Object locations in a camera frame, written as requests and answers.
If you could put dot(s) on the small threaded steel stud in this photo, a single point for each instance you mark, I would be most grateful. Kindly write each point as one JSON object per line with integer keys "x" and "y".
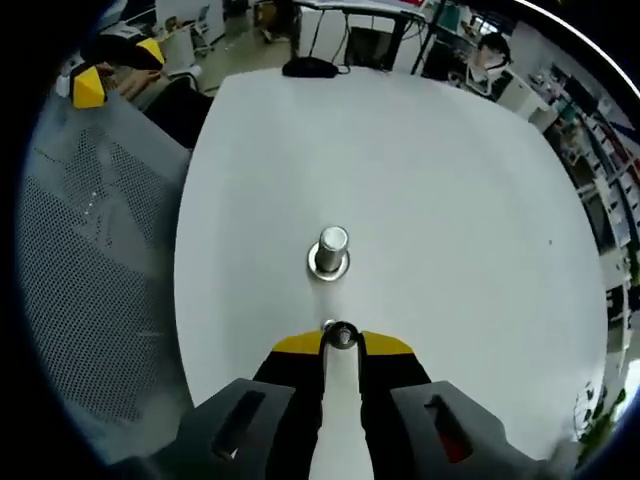
{"x": 345, "y": 336}

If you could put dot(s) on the green potted plant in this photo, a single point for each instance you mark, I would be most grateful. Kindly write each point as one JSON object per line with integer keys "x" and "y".
{"x": 597, "y": 420}

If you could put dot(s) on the grey mesh office chair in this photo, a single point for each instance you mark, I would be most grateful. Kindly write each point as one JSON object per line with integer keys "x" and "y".
{"x": 100, "y": 260}

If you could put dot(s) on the large threaded steel stud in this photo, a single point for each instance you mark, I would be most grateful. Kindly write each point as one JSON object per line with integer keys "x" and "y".
{"x": 332, "y": 250}

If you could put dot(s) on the black office chair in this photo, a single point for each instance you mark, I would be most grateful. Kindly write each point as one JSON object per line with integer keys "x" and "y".
{"x": 180, "y": 112}

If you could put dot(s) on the black mouse-shaped object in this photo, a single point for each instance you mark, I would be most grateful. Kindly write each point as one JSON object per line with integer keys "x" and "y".
{"x": 307, "y": 67}

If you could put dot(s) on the white desk with black legs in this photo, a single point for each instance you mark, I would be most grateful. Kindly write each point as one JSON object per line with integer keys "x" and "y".
{"x": 360, "y": 30}

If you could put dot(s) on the white storage shelf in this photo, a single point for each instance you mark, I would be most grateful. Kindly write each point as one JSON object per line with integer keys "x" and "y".
{"x": 595, "y": 135}

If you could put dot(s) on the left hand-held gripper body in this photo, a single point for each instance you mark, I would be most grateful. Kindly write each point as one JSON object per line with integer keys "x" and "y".
{"x": 62, "y": 86}

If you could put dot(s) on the small steel washer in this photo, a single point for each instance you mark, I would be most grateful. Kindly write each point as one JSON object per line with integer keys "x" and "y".
{"x": 323, "y": 341}

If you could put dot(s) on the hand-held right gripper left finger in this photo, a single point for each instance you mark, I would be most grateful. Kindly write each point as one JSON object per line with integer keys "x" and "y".
{"x": 280, "y": 400}

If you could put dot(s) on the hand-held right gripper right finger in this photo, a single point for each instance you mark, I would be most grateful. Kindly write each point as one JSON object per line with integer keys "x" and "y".
{"x": 395, "y": 400}

